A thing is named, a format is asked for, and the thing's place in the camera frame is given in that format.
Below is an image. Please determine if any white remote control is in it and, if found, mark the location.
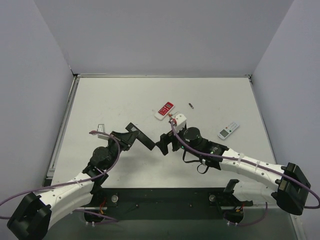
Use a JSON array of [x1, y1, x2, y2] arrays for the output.
[[217, 121, 240, 140]]

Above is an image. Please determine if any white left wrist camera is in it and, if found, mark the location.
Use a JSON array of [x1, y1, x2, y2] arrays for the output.
[[97, 123, 109, 140]]

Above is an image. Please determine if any black remote control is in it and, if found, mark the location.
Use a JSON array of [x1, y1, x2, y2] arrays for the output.
[[125, 122, 156, 151]]

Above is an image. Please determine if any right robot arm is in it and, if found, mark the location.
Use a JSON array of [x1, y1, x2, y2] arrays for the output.
[[156, 127, 311, 216]]

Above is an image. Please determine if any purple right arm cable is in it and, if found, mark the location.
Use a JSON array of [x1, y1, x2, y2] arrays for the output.
[[170, 122, 320, 227]]

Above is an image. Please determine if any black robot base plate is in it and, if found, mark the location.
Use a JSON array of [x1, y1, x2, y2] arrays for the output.
[[84, 187, 253, 221]]

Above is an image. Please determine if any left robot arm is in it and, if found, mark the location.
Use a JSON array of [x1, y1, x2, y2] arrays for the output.
[[7, 130, 139, 240]]

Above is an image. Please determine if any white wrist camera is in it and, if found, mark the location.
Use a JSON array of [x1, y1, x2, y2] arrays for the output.
[[170, 113, 187, 133], [97, 123, 109, 140]]

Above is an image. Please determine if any red and white remote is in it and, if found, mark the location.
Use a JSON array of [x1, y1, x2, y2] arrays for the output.
[[154, 101, 175, 121]]

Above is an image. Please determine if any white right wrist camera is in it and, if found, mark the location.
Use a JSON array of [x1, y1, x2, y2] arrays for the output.
[[170, 113, 187, 133]]

